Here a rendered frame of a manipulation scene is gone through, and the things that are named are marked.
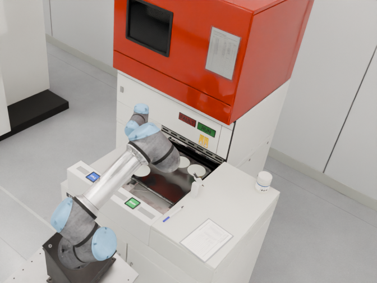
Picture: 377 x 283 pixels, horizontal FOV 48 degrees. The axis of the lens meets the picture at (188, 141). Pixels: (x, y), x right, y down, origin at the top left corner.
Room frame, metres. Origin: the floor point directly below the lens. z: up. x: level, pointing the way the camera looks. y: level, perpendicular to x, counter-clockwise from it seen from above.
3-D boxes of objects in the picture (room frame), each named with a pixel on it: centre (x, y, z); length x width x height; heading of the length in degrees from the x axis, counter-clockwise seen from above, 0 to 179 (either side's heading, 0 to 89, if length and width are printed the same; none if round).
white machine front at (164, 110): (2.02, 0.13, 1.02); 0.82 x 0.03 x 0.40; 59
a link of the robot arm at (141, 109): (1.75, 0.26, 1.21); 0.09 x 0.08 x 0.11; 172
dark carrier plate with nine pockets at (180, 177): (1.72, 0.08, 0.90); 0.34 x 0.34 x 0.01; 59
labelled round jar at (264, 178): (1.62, -0.41, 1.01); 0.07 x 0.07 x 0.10
